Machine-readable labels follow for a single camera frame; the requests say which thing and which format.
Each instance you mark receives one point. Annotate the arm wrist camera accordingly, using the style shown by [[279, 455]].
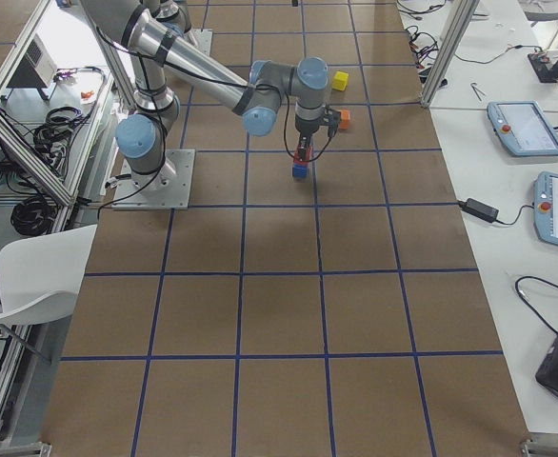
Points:
[[332, 119]]

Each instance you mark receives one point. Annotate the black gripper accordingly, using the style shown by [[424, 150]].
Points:
[[305, 127]]

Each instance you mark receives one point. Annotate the grey box device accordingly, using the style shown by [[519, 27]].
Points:
[[36, 70]]

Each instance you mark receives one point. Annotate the blue block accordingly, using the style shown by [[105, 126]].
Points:
[[300, 171]]

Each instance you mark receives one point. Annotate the orange block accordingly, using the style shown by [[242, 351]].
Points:
[[345, 118]]

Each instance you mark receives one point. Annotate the aluminium frame post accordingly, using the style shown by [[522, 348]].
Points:
[[459, 17]]

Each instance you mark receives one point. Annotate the black power adapter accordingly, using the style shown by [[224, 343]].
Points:
[[479, 210]]

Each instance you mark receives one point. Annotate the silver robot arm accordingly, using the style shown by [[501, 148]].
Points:
[[173, 13], [156, 45]]

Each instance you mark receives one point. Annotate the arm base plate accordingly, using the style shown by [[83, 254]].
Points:
[[170, 189], [202, 40]]

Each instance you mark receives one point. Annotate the hex key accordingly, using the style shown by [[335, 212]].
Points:
[[478, 93]]

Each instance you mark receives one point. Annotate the red block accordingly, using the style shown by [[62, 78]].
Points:
[[303, 155]]

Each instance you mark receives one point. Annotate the white chair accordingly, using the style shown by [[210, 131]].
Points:
[[40, 277]]

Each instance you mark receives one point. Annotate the yellow block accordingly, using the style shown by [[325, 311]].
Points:
[[340, 81]]

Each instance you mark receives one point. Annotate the far teach pendant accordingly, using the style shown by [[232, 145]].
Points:
[[523, 129]]

